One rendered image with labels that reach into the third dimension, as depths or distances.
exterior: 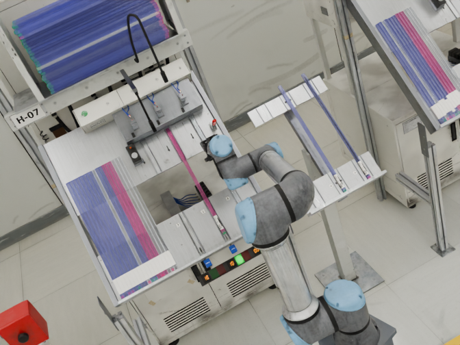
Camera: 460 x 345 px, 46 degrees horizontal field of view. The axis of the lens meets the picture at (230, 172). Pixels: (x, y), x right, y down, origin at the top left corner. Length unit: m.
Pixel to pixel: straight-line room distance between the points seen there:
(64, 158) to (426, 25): 1.62
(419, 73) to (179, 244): 1.22
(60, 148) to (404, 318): 1.65
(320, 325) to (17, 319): 1.15
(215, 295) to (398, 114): 1.22
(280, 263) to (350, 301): 0.27
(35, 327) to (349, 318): 1.20
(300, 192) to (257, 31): 2.63
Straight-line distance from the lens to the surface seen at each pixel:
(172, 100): 2.18
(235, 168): 1.82
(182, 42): 2.21
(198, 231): 2.09
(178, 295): 2.58
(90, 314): 3.26
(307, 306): 1.66
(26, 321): 2.24
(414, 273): 2.75
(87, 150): 2.23
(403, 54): 2.43
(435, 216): 2.66
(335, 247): 2.56
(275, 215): 1.44
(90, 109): 2.20
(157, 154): 2.18
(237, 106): 4.09
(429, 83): 2.41
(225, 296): 2.69
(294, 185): 1.47
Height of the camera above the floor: 2.08
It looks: 34 degrees down
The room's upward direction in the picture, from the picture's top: 23 degrees counter-clockwise
